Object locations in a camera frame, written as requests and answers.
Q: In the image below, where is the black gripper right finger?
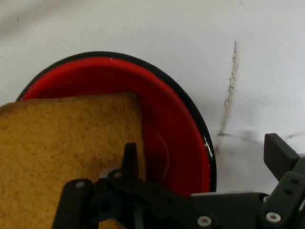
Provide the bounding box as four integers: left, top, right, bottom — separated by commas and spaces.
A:
257, 133, 305, 229

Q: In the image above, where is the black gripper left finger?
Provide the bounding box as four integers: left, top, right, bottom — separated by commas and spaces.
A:
52, 142, 199, 229

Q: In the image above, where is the red bowl with black rim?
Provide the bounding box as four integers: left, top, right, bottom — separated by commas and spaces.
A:
16, 51, 217, 198

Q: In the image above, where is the brown toast slice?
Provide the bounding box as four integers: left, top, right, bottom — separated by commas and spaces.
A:
0, 92, 146, 229

